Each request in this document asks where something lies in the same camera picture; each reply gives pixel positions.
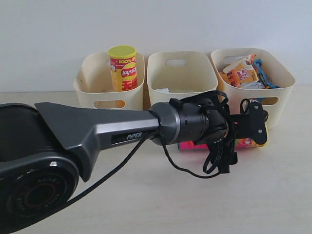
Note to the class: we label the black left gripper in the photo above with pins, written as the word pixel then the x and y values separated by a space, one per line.
pixel 222 152

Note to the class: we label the blue instant noodle packet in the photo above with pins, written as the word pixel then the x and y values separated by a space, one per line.
pixel 264 81

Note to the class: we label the cream bin circle mark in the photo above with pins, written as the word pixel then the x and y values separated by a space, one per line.
pixel 275 99

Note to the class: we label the pink Lays chip can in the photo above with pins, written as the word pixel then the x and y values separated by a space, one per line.
pixel 242 143

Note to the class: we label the cream bin square mark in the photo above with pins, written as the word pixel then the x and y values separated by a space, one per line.
pixel 184 73

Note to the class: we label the blue white milk carton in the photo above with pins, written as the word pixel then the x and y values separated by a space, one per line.
pixel 163 90

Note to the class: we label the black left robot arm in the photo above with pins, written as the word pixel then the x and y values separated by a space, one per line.
pixel 47 148

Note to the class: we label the orange instant noodle packet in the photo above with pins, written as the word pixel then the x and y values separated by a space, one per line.
pixel 241 74

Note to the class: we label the yellow Lays chip can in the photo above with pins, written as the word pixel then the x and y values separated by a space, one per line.
pixel 123 63

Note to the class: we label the cream bin triangle mark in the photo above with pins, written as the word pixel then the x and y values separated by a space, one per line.
pixel 94 88

